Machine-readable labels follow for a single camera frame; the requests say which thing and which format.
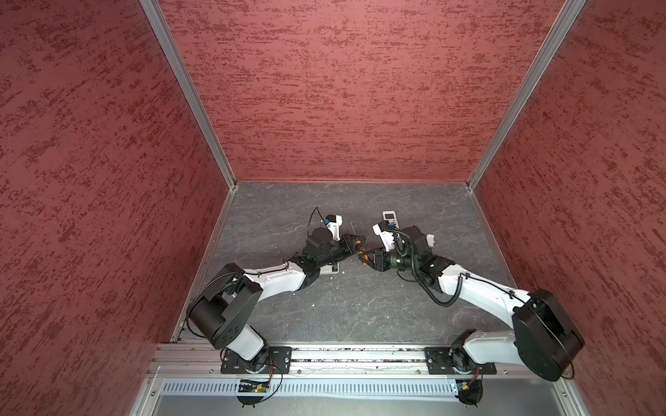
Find right aluminium corner post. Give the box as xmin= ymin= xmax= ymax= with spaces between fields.
xmin=467 ymin=0 xmax=586 ymax=193

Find aluminium front rail frame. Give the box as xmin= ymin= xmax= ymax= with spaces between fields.
xmin=131 ymin=341 xmax=588 ymax=415

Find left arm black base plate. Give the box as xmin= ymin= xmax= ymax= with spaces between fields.
xmin=220 ymin=346 xmax=293 ymax=375

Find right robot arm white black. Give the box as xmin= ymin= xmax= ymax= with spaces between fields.
xmin=359 ymin=221 xmax=584 ymax=381

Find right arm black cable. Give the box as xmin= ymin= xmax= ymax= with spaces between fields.
xmin=392 ymin=228 xmax=465 ymax=308

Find right base connector wiring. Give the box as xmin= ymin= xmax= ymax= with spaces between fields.
xmin=454 ymin=367 xmax=485 ymax=407

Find white remote far side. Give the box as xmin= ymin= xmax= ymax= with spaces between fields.
xmin=382 ymin=211 xmax=400 ymax=229

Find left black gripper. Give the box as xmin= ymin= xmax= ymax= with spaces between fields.
xmin=317 ymin=232 xmax=366 ymax=267

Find left aluminium corner post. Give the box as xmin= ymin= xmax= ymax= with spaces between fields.
xmin=140 ymin=0 xmax=238 ymax=192

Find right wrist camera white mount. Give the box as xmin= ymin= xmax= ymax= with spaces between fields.
xmin=373 ymin=220 xmax=396 ymax=251

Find base connector wiring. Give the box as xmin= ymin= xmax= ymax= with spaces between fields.
xmin=454 ymin=367 xmax=485 ymax=407
xmin=235 ymin=358 xmax=285 ymax=407

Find aluminium corner post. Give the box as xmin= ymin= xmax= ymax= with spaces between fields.
xmin=467 ymin=0 xmax=586 ymax=193
xmin=140 ymin=0 xmax=238 ymax=192

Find orange black screwdriver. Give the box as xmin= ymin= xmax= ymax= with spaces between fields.
xmin=350 ymin=224 xmax=369 ymax=265

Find perforated cable duct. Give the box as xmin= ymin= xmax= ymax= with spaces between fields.
xmin=161 ymin=378 xmax=458 ymax=400

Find white remote orange button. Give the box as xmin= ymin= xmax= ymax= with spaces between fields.
xmin=320 ymin=263 xmax=340 ymax=275

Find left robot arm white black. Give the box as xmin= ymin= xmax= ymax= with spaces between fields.
xmin=186 ymin=227 xmax=366 ymax=363

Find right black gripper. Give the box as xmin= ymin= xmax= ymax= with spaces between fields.
xmin=358 ymin=245 xmax=418 ymax=272

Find left base connector wiring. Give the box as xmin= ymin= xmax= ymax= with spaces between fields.
xmin=235 ymin=358 xmax=285 ymax=407

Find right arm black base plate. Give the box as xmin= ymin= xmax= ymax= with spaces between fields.
xmin=424 ymin=347 xmax=497 ymax=376

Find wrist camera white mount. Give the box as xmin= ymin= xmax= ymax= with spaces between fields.
xmin=322 ymin=214 xmax=343 ymax=241
xmin=373 ymin=220 xmax=396 ymax=251

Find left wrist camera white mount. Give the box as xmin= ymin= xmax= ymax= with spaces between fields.
xmin=322 ymin=214 xmax=343 ymax=241

